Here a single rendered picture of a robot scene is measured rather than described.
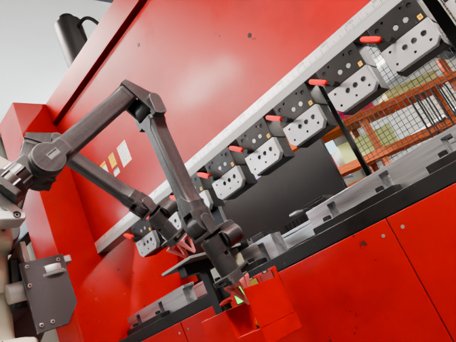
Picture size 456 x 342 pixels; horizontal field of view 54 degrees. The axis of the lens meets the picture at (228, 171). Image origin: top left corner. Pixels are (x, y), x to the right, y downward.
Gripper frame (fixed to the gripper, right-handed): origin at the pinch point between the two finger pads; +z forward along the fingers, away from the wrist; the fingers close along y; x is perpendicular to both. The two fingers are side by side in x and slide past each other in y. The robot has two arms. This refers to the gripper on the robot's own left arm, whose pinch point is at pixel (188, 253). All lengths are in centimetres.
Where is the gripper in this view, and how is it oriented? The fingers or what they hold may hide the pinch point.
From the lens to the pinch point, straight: 171.2
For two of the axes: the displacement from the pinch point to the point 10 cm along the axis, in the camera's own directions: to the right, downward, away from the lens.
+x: -4.0, 4.8, -7.8
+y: -6.3, 4.8, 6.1
